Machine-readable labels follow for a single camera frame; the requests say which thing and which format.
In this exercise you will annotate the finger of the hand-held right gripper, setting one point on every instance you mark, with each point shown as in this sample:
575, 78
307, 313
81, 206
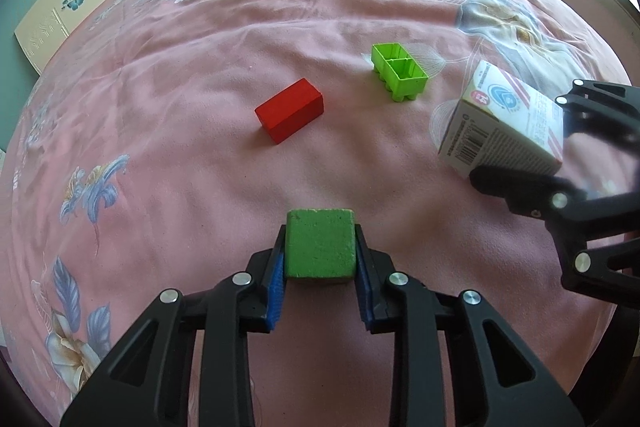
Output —
530, 192
600, 102

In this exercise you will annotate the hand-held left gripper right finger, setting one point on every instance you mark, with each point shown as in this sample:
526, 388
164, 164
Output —
364, 289

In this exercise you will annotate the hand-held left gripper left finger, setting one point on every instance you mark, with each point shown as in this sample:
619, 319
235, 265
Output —
276, 289

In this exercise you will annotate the green cube block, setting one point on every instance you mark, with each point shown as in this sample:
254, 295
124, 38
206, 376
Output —
320, 244

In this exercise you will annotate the white printed carton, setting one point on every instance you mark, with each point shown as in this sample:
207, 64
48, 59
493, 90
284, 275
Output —
500, 127

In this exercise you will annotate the pink floral bedspread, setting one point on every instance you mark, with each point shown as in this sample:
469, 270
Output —
200, 207

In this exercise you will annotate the green plastic toy brick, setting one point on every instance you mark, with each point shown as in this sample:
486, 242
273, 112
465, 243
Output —
400, 72

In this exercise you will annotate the red wooden block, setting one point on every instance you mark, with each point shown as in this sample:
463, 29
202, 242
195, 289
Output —
287, 112

